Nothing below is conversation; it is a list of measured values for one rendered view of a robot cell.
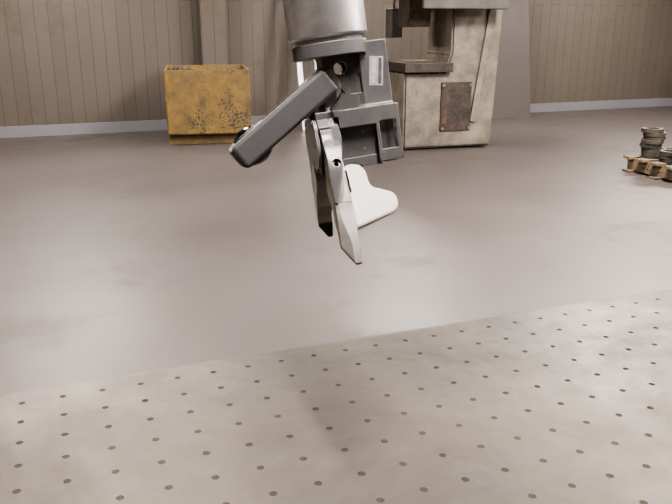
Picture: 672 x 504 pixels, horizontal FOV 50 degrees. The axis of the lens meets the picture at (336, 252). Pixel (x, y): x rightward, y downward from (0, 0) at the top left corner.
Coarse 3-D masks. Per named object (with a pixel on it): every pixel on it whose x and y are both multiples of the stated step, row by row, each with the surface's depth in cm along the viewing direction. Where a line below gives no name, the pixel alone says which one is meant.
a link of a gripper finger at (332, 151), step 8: (320, 136) 66; (328, 136) 66; (328, 144) 66; (336, 144) 66; (328, 152) 65; (336, 152) 65; (328, 160) 65; (336, 160) 65; (328, 168) 65; (336, 168) 65; (336, 176) 65; (344, 176) 66; (336, 184) 65; (344, 184) 65; (336, 192) 65; (344, 192) 65; (336, 200) 65; (344, 200) 65
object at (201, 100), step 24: (168, 72) 718; (192, 72) 723; (216, 72) 727; (240, 72) 732; (168, 96) 725; (192, 96) 729; (216, 96) 734; (240, 96) 739; (168, 120) 732; (192, 120) 736; (216, 120) 741; (240, 120) 746
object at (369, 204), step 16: (352, 176) 67; (352, 192) 66; (368, 192) 67; (384, 192) 67; (336, 208) 65; (352, 208) 65; (368, 208) 66; (384, 208) 66; (336, 224) 66; (352, 224) 65; (368, 224) 66; (352, 240) 65; (352, 256) 65
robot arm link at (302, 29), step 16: (288, 0) 66; (304, 0) 65; (320, 0) 64; (336, 0) 65; (352, 0) 65; (288, 16) 66; (304, 16) 65; (320, 16) 65; (336, 16) 65; (352, 16) 66; (288, 32) 67; (304, 32) 66; (320, 32) 65; (336, 32) 65; (352, 32) 66
